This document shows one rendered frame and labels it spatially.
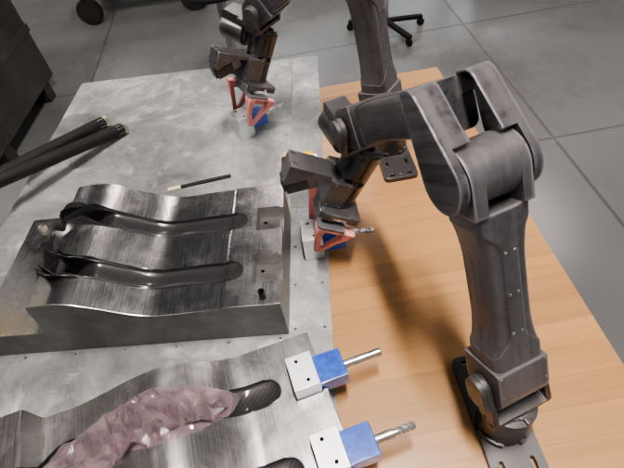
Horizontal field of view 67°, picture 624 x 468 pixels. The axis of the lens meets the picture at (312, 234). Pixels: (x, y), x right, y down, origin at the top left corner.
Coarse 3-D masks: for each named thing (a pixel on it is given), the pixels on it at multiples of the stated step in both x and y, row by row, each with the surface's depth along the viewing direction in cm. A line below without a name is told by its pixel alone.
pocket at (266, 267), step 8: (256, 256) 77; (264, 256) 77; (272, 256) 77; (280, 256) 76; (256, 264) 78; (264, 264) 78; (272, 264) 78; (280, 264) 77; (256, 272) 78; (264, 272) 77; (272, 272) 77; (280, 272) 75; (256, 280) 76; (264, 280) 76
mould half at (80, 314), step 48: (96, 192) 84; (144, 192) 87; (240, 192) 87; (96, 240) 77; (144, 240) 81; (192, 240) 81; (240, 240) 79; (288, 240) 86; (0, 288) 82; (48, 288) 71; (96, 288) 72; (192, 288) 74; (240, 288) 72; (288, 288) 80; (0, 336) 75; (48, 336) 76; (96, 336) 76; (144, 336) 76; (192, 336) 77; (240, 336) 77
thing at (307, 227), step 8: (304, 224) 85; (312, 224) 84; (304, 232) 83; (312, 232) 83; (360, 232) 85; (368, 232) 85; (304, 240) 82; (312, 240) 82; (320, 240) 82; (328, 240) 83; (304, 248) 83; (312, 248) 84; (336, 248) 85; (312, 256) 85; (320, 256) 86
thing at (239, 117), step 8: (280, 104) 114; (232, 112) 111; (240, 112) 110; (256, 112) 112; (232, 120) 111; (240, 120) 108; (264, 120) 112; (240, 128) 110; (248, 128) 111; (240, 136) 112; (248, 136) 112
